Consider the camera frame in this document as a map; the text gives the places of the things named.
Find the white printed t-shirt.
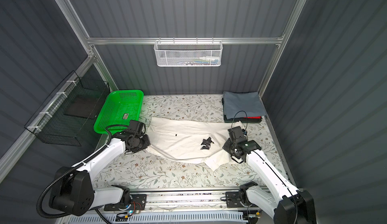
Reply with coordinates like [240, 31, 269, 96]
[147, 117, 234, 171]

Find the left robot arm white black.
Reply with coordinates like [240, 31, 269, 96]
[36, 120, 151, 219]

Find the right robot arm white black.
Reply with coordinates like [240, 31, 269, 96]
[223, 127, 317, 224]

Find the floral table mat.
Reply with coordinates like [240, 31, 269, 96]
[87, 94, 288, 190]

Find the green plastic basket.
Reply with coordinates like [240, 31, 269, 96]
[94, 90, 144, 134]

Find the grey folded t-shirt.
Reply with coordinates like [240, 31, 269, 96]
[223, 91, 267, 119]

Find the white bottle in basket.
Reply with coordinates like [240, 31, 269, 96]
[199, 56, 220, 62]

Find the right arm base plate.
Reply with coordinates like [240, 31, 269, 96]
[222, 191, 261, 208]

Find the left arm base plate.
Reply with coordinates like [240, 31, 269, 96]
[103, 194, 147, 211]

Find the black wire side basket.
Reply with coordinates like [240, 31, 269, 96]
[24, 74, 110, 147]

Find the aluminium front rail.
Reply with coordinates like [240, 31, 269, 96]
[61, 189, 309, 212]

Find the white vented cable duct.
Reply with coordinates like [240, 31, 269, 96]
[68, 211, 247, 224]

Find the white wire mesh basket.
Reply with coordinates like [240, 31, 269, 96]
[154, 41, 223, 67]

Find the black corrugated cable hose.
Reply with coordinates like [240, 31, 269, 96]
[36, 124, 129, 224]

